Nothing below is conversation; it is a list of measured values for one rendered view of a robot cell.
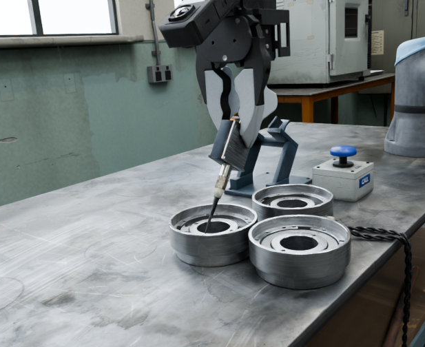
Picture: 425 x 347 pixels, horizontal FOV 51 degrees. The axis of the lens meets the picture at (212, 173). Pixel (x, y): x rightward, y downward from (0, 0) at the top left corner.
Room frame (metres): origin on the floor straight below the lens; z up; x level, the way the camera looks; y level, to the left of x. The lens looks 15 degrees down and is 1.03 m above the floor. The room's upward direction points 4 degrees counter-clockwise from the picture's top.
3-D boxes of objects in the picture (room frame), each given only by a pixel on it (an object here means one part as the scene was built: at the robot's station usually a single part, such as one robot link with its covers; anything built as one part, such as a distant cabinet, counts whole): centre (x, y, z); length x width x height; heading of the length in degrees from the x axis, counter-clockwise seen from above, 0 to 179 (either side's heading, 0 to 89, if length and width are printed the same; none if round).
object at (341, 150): (0.68, -0.21, 0.85); 0.04 x 0.04 x 0.05
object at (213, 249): (0.50, 0.00, 0.82); 0.10 x 0.10 x 0.04
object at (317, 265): (0.44, -0.09, 0.82); 0.10 x 0.10 x 0.04
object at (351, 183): (0.68, -0.21, 0.82); 0.08 x 0.07 x 0.05; 138
